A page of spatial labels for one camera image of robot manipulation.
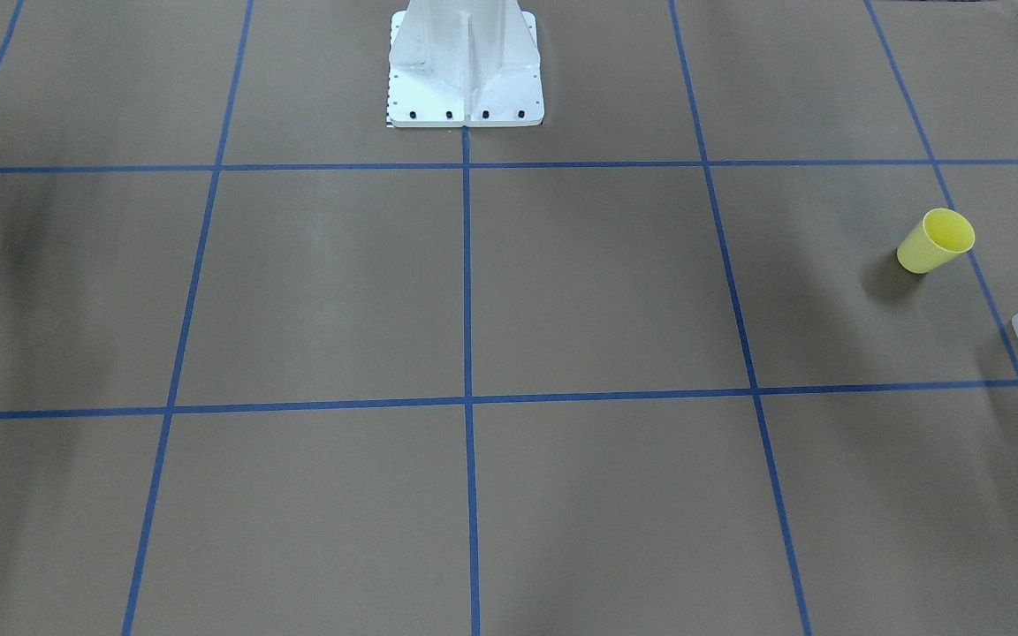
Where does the yellow plastic cup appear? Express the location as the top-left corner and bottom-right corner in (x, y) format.
(896, 207), (976, 275)

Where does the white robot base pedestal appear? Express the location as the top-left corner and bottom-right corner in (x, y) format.
(385, 1), (545, 128)

